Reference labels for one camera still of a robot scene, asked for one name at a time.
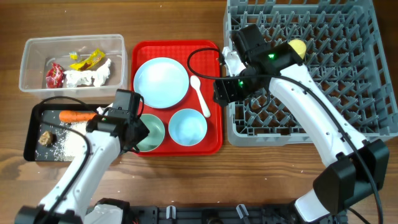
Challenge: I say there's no black food waste tray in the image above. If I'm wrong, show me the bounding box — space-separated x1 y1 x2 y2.
23 103 106 162

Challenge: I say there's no clear plastic bin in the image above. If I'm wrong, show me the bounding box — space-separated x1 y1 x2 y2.
19 34 128 99

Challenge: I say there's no light blue plate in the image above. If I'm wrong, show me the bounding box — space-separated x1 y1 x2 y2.
133 57 189 109

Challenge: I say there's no white plastic spoon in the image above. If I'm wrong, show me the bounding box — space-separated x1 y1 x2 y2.
190 75 211 118

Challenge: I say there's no light blue bowl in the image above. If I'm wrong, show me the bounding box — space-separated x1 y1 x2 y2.
168 108 208 147

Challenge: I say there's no red plastic tray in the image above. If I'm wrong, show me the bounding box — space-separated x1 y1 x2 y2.
131 40 223 157

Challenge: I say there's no grey dishwasher rack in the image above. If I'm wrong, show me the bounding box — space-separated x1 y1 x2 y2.
223 0 397 147

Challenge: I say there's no brown food lump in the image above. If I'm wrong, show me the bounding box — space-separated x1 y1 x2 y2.
38 131 56 147

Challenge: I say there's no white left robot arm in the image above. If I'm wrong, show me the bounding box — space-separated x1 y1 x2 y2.
15 106 149 223

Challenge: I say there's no mint green bowl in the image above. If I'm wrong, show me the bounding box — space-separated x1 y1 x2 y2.
137 114 165 152

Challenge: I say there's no orange carrot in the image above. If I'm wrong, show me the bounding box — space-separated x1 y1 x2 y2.
58 110 96 123

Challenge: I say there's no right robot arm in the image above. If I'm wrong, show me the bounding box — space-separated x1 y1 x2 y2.
213 25 389 223

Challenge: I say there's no gold foil wrapper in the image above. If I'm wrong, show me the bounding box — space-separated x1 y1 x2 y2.
70 49 106 71

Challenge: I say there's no red snack wrapper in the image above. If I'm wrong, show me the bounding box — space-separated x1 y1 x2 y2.
45 63 64 88

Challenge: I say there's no white tissue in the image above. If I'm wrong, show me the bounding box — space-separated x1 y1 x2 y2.
64 59 112 88

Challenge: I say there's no spilled white rice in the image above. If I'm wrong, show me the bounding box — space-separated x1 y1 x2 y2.
34 110 91 162

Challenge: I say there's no yellow plastic cup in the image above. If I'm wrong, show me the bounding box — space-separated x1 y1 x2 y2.
289 39 307 59

